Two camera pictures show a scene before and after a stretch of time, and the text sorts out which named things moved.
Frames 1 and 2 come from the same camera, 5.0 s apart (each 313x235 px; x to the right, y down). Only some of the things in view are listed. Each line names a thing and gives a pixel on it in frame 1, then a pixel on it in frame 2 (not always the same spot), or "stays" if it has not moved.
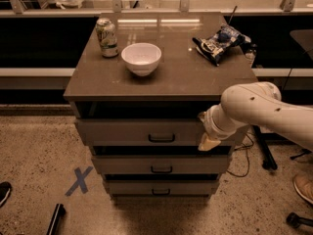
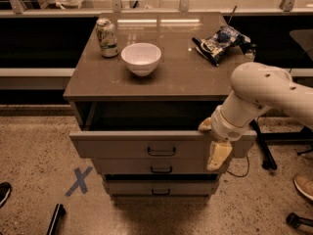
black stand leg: [55, 223] stays
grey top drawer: [147, 132] to [154, 145]
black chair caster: [293, 220] stays
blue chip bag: [212, 46] stays
